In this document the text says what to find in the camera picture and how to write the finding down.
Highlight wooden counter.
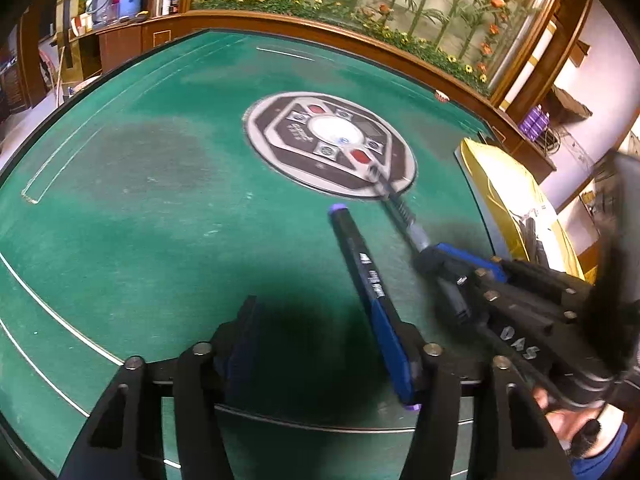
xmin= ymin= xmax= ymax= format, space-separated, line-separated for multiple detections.
xmin=70 ymin=12 xmax=193 ymax=78

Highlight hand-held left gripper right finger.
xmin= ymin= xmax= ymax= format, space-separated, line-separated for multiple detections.
xmin=367 ymin=302 xmax=576 ymax=480

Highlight round table centre emblem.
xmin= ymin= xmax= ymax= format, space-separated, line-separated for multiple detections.
xmin=242 ymin=91 xmax=418 ymax=198

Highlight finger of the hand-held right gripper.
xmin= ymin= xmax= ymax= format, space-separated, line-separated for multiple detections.
xmin=434 ymin=242 xmax=593 ymax=306
xmin=414 ymin=255 xmax=501 ymax=323

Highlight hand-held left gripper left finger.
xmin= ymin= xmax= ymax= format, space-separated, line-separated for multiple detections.
xmin=60 ymin=295 xmax=261 ymax=480

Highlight cardboard box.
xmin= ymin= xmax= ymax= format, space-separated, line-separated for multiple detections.
xmin=550 ymin=85 xmax=593 ymax=118

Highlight person's right hand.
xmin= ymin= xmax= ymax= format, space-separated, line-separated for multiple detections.
xmin=532 ymin=391 xmax=625 ymax=456

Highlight glass display with artificial plants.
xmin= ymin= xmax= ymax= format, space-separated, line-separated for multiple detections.
xmin=192 ymin=0 xmax=561 ymax=96

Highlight black marker purple caps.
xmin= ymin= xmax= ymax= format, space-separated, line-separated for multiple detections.
xmin=327 ymin=202 xmax=425 ymax=413

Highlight yellow lined tray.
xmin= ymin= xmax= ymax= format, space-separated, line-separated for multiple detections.
xmin=454 ymin=137 xmax=586 ymax=281

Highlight purple bottles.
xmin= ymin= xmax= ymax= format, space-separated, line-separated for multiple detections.
xmin=520 ymin=105 xmax=551 ymax=141

